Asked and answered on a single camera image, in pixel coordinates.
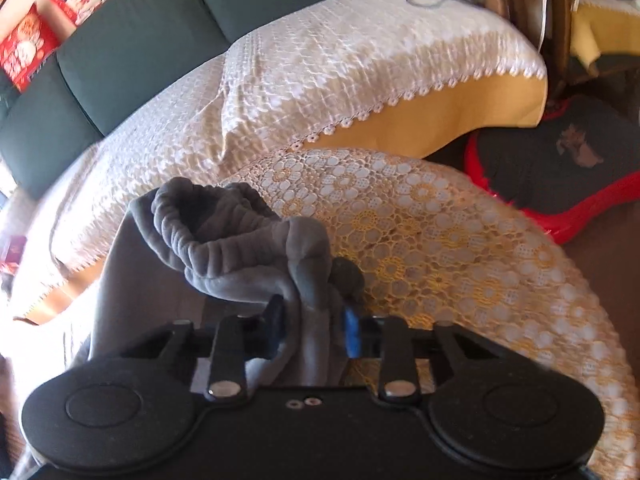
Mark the red rabbit print pillow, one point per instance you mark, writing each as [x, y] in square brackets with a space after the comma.
[27, 50]

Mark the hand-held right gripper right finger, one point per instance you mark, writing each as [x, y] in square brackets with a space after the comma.
[351, 335]

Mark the green sofa with lace cover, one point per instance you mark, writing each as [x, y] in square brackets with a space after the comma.
[350, 50]

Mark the grey pants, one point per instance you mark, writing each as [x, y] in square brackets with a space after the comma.
[225, 255]

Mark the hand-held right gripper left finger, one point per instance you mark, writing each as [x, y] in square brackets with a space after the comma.
[274, 330]

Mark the black red-rimmed floor cushion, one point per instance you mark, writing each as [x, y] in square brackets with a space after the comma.
[550, 160]

